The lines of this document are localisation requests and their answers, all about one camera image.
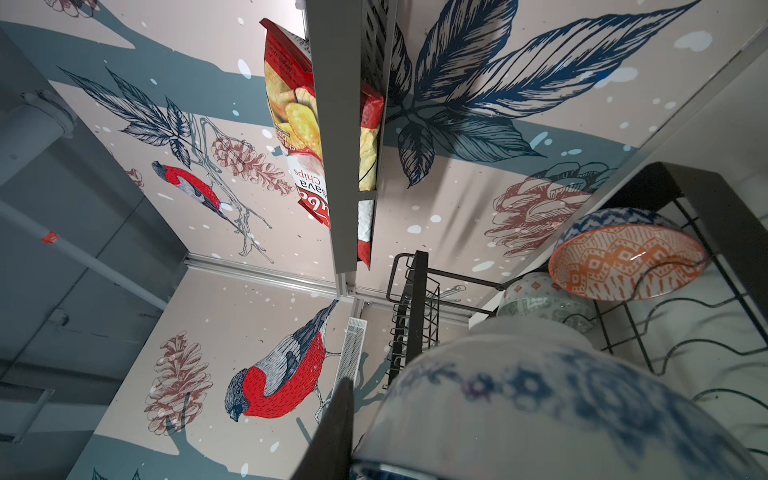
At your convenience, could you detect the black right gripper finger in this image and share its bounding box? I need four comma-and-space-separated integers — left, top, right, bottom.
291, 377, 354, 480

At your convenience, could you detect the blue floral ceramic bowl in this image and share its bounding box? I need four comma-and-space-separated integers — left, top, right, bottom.
352, 317, 767, 479

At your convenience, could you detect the green patterned ceramic bowl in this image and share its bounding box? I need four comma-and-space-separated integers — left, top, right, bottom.
497, 272, 596, 333

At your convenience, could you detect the orange patterned ceramic bowl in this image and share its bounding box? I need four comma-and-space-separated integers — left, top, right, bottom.
548, 208, 709, 302

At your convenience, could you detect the black two-tier dish rack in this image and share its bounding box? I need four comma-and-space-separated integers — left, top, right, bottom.
383, 161, 768, 463

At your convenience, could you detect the red cassava chips bag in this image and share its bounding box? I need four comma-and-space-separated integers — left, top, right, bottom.
259, 17, 385, 269

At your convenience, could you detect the white wire mesh wall shelf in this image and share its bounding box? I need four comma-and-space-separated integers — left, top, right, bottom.
334, 317, 367, 386

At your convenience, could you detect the black wall-mounted wire basket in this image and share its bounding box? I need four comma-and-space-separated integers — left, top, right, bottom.
305, 1, 399, 296

